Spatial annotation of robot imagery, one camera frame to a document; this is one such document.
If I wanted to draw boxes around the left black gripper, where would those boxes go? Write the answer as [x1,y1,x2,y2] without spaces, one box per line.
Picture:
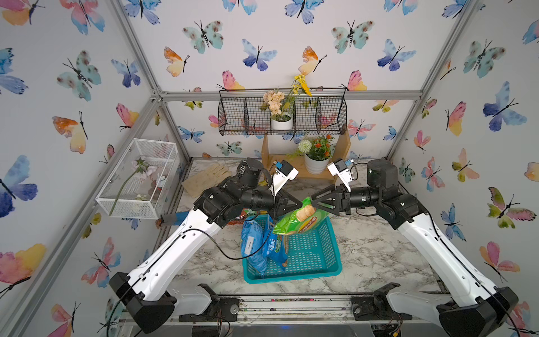
[237,187,300,220]

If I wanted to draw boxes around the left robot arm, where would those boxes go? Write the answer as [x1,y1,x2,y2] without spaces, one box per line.
[109,159,302,334]

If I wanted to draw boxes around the dark blue chips bag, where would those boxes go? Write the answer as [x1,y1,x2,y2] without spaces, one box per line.
[241,220,268,277]

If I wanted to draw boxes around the light blue lime chips bag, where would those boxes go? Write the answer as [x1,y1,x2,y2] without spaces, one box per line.
[262,216,289,270]

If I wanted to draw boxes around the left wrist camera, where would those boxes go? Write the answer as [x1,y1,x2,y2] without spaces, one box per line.
[271,160,299,197]

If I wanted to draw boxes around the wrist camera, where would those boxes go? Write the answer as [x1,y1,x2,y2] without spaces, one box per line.
[327,159,353,192]
[271,160,299,197]

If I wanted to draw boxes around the wooden shelf stand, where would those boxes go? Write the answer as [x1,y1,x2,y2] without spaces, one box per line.
[261,131,351,183]

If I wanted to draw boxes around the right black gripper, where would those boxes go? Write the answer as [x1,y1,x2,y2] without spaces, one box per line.
[313,185,385,220]

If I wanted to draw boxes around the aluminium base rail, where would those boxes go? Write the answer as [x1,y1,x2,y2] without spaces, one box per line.
[118,293,472,326]

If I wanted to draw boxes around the white pot beige flowers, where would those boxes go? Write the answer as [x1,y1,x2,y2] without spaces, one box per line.
[259,73,312,131]

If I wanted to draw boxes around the red Lay's chips bag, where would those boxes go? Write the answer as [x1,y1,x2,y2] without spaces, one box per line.
[227,209,248,226]

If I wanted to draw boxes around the teal plastic basket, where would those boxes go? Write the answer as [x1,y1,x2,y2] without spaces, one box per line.
[243,218,342,284]

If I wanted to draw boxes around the black wire wall basket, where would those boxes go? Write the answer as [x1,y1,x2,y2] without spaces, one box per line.
[218,88,348,136]

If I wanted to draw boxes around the white mesh wall basket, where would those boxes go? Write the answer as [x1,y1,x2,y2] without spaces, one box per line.
[95,138,179,220]

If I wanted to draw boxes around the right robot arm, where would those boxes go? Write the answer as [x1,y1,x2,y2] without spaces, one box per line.
[311,160,519,336]

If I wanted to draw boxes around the white pot orange flowers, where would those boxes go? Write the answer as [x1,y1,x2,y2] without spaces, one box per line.
[287,135,334,175]

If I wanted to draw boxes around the green Lay's chips bag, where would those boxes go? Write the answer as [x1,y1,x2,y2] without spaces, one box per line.
[273,197,328,236]

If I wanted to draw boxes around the pink artificial flower stem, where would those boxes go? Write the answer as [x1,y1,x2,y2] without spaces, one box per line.
[108,156,157,216]

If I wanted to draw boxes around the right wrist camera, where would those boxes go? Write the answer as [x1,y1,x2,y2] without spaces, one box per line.
[327,159,353,192]

